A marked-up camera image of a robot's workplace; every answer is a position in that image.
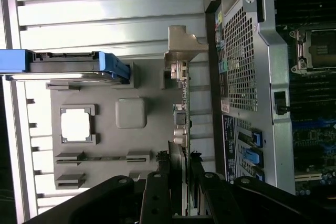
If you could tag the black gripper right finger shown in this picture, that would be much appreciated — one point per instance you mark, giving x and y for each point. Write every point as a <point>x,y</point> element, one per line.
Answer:
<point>262,203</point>

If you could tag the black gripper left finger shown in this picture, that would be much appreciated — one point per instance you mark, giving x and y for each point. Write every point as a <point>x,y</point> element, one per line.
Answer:
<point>105,200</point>

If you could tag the grey parts rack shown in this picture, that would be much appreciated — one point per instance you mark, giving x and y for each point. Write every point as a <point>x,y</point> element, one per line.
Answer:
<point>110,145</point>

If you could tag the silver CPU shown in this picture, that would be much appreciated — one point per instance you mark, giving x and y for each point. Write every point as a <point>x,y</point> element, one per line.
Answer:
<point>77,124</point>

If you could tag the green motherboard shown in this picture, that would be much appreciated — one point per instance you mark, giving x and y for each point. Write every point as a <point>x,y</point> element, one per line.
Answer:
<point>315,140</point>

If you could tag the blue expansion slot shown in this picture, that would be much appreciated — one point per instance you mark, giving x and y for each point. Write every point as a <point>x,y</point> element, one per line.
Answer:
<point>315,125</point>

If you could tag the hard disk with blue caddy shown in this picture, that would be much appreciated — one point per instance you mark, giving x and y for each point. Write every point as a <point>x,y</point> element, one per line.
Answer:
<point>65,62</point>

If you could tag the open black PC case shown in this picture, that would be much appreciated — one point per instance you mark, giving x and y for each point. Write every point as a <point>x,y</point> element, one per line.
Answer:
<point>262,51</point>

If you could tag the CPU socket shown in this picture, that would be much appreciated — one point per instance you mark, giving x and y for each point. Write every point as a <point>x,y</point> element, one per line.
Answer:
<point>315,51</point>

